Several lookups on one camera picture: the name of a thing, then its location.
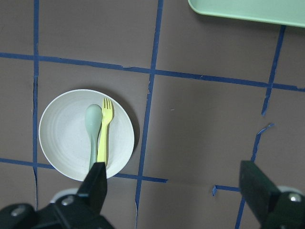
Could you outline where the light green rectangular tray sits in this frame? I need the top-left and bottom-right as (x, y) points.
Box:
(188, 0), (305, 28)

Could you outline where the yellow plastic fork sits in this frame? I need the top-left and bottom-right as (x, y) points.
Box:
(97, 98), (114, 164)

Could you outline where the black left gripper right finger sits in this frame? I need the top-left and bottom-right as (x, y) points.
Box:
(239, 161), (305, 229)

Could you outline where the white round plate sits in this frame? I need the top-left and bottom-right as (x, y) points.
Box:
(39, 89), (134, 181)

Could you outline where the pale green plastic spoon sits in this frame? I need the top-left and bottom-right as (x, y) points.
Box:
(85, 104), (102, 169)

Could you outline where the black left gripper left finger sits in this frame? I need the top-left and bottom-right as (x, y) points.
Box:
(0, 162), (112, 229)

